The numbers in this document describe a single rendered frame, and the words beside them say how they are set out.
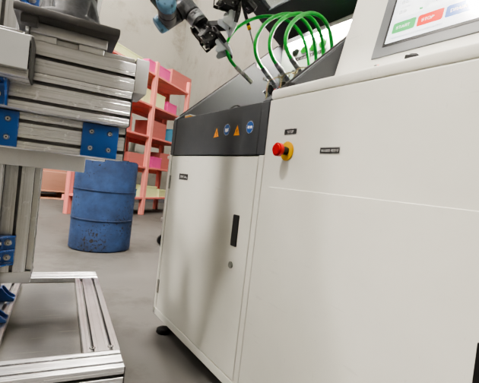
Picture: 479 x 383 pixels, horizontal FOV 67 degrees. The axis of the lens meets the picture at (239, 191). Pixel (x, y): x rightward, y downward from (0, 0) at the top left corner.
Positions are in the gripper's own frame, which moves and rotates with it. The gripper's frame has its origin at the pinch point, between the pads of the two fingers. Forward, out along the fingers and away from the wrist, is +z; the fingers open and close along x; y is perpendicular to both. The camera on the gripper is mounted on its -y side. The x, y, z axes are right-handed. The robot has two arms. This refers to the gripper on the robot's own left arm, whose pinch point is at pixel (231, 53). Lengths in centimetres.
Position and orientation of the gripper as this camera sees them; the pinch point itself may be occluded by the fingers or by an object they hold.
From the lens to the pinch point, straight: 161.6
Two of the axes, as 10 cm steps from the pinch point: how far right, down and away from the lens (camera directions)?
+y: -8.0, 5.9, -1.1
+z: 6.0, 7.8, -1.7
